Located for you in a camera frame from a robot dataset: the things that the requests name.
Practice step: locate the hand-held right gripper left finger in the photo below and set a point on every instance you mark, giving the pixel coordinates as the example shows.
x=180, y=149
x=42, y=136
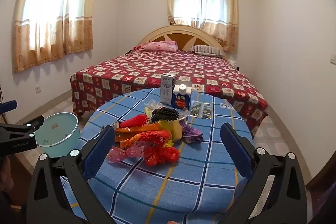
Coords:
x=101, y=150

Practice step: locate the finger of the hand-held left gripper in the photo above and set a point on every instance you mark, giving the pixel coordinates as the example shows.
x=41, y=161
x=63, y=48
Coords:
x=9, y=106
x=23, y=129

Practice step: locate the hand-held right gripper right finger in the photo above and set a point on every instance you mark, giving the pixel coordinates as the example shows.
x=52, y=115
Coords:
x=235, y=150

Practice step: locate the pink plastic wrapper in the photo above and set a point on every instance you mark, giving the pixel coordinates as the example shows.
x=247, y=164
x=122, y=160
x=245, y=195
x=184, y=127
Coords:
x=123, y=154

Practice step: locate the light blue enamel basin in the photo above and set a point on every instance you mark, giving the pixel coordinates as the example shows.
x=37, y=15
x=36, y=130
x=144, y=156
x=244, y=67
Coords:
x=57, y=129

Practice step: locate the orange foil wrapper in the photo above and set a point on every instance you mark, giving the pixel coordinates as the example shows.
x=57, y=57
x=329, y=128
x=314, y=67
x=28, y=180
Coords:
x=131, y=132

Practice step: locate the red knitted strip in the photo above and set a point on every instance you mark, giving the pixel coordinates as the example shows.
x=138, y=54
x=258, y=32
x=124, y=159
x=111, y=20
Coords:
x=134, y=121

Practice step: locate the purple wrapper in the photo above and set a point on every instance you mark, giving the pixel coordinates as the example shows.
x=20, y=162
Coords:
x=191, y=133

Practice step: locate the clear foil packet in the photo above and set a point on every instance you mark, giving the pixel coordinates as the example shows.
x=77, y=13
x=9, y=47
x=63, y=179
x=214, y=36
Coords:
x=200, y=108

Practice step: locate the blue plaid tablecloth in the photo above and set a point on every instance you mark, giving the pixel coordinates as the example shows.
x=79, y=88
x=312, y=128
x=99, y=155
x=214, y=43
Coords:
x=183, y=182

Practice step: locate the blue carton with white cap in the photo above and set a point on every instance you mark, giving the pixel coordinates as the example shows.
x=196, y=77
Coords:
x=181, y=100

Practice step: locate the white milk carton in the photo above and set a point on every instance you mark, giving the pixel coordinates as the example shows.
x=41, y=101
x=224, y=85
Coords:
x=167, y=90

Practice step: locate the wide beige curtain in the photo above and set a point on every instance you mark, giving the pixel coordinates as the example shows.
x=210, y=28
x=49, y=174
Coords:
x=52, y=16

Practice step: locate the red checked bedspread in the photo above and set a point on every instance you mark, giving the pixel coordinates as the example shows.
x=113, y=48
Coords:
x=157, y=66

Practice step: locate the striped pillow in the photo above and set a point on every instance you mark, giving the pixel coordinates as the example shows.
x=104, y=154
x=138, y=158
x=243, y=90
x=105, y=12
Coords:
x=207, y=50

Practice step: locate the pink floral pillow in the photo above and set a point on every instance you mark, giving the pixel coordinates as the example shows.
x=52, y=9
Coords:
x=160, y=46

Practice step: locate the cream wooden headboard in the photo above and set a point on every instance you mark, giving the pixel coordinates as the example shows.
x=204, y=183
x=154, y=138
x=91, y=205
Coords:
x=181, y=36

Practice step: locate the white wall socket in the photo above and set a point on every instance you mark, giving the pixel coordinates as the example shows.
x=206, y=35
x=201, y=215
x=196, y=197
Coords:
x=38, y=89

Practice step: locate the white light switch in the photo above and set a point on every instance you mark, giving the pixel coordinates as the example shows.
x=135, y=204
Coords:
x=332, y=58

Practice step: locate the window frame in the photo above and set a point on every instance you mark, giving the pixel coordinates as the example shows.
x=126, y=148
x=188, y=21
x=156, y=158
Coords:
x=204, y=3

